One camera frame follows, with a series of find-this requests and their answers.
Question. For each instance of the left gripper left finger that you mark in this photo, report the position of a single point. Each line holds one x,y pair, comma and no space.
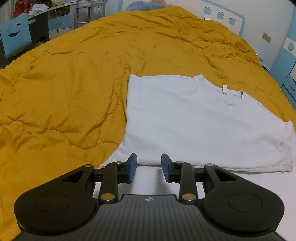
109,178

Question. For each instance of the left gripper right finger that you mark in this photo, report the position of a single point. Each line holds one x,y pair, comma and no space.
187,176

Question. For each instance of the white long sleeve shirt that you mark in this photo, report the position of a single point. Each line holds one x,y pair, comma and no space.
192,120

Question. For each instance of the mustard yellow quilt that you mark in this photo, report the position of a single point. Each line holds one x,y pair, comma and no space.
63,104

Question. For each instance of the blue white wardrobe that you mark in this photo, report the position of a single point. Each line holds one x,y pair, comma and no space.
283,70

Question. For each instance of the blue white drawer unit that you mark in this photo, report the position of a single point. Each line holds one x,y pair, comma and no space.
59,25

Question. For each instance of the white blue headboard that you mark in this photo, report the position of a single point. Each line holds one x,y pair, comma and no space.
209,10

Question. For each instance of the desk with shelves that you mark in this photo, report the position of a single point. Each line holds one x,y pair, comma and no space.
39,29

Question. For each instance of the blue smiley face chair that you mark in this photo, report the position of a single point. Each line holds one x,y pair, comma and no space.
15,36

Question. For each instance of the blue pillow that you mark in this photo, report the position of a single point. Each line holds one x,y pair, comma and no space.
139,6

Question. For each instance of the red bag on desk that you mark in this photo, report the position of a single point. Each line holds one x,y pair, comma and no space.
22,6

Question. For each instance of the beige wall switch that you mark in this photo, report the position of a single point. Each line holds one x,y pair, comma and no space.
266,37

